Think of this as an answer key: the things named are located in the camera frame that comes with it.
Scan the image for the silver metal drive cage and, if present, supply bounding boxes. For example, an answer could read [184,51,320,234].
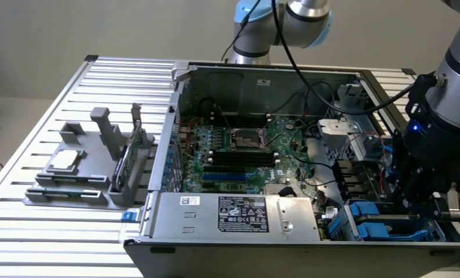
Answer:
[316,116,385,162]

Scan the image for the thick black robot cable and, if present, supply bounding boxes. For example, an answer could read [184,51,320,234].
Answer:
[269,0,422,112]

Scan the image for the black RAM slot bank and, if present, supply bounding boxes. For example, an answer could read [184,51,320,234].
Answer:
[210,149,280,167]
[212,114,273,129]

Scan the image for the silver power supply unit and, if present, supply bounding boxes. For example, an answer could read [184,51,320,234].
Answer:
[148,192,324,243]

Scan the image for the CPU socket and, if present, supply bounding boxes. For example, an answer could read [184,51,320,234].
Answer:
[229,127,268,153]

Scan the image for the black expansion slot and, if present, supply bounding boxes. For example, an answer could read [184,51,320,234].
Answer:
[202,165,246,174]

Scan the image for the blue expansion slot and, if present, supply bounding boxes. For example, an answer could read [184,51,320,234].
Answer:
[201,172,246,181]

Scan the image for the green motherboard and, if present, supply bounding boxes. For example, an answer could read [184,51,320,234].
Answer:
[177,115,324,198]

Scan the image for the blue disk carrier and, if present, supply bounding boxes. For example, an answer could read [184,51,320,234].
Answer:
[357,222,393,242]
[346,200,381,241]

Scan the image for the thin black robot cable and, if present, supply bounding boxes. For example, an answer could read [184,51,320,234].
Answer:
[220,0,262,62]

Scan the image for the blue case release latch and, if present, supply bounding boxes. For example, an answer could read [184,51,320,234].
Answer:
[120,211,141,224]

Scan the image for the silver CPU chip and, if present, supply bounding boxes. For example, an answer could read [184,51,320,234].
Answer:
[52,149,85,169]

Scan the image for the black open PC case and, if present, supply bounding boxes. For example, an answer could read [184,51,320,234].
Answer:
[122,61,460,278]

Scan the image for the grey plastic case latch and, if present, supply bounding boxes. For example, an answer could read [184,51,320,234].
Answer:
[336,83,370,114]

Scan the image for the silver chipset heatsink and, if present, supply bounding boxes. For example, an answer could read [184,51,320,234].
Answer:
[262,183,293,197]

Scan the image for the green RAM stick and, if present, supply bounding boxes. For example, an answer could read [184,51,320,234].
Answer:
[38,174,109,184]
[25,188,102,200]

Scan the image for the graphics card with bracket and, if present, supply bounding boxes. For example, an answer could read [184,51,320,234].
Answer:
[109,102,148,192]

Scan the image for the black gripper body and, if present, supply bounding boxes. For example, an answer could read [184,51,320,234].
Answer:
[390,74,460,218]

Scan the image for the grey parts rack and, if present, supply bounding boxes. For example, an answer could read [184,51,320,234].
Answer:
[22,106,157,208]

